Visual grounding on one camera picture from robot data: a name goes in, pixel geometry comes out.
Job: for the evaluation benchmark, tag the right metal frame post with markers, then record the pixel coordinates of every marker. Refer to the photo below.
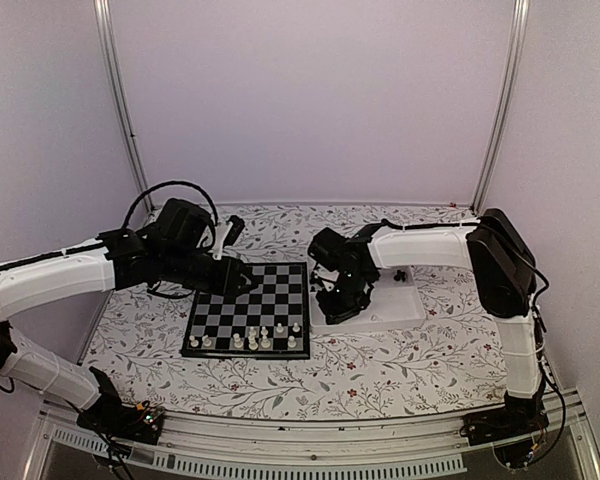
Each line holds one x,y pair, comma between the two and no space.
514,55

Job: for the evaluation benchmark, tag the white plastic tray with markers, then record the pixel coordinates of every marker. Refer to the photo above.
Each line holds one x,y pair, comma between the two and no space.
397,303

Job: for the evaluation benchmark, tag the left metal frame post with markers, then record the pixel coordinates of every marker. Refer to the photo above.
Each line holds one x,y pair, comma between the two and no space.
107,41

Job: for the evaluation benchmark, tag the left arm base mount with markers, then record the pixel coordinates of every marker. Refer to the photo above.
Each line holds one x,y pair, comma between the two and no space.
141,423

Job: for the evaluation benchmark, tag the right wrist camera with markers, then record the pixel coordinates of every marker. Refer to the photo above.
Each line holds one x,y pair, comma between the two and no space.
316,275

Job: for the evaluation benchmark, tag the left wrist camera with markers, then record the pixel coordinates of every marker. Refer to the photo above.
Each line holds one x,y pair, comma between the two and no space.
226,234

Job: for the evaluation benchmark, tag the floral table mat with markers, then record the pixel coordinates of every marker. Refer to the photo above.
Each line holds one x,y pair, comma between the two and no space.
453,361

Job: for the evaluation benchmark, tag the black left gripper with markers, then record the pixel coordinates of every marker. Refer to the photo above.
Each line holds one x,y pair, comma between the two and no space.
228,283

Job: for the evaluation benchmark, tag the aluminium front rail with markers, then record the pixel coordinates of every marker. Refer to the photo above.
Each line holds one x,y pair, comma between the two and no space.
419,447

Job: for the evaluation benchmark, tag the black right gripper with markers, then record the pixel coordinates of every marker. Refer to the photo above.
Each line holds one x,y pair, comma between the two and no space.
333,314

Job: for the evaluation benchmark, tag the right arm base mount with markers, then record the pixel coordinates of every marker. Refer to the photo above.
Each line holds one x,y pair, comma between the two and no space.
512,423

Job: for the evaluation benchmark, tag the metal frame post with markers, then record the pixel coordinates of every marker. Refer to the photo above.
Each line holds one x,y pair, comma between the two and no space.
514,55
107,41

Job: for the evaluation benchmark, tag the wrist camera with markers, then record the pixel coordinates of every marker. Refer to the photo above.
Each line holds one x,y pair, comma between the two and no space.
316,275
226,234

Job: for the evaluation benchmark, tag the black piece far apart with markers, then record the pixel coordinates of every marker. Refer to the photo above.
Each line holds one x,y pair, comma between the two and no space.
400,276

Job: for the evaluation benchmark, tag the black grey chessboard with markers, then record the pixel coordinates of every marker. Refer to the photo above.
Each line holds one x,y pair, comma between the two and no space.
281,297

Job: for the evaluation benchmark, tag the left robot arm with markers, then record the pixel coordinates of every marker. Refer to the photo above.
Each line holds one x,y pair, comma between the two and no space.
184,246

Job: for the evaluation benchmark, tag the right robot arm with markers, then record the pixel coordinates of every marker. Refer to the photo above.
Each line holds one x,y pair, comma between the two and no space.
507,279

